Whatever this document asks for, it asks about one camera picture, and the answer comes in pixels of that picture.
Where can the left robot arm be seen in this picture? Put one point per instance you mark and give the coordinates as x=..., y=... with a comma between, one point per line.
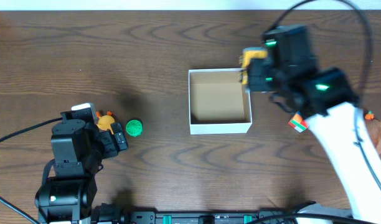
x=68, y=185

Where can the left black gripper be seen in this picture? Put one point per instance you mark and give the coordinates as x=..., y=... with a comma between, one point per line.
x=108, y=140

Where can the white cardboard box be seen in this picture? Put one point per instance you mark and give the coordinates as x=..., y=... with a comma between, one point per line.
x=218, y=102

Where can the brown plush bear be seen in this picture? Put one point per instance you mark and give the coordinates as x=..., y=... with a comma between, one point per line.
x=374, y=128

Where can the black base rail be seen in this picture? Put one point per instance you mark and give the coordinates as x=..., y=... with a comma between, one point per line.
x=113, y=214

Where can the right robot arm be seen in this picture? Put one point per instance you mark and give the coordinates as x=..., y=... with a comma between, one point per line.
x=325, y=101

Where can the multicolour puzzle cube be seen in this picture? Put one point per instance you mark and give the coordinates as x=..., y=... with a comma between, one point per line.
x=298, y=123

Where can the green ridged ball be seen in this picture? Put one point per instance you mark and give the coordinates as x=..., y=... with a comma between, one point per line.
x=134, y=127

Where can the orange toy duck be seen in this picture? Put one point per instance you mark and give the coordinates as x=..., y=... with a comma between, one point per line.
x=105, y=121

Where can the yellow grey toy truck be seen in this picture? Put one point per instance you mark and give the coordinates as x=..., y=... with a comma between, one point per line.
x=248, y=54

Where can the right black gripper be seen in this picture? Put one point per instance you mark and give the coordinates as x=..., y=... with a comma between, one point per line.
x=256, y=76

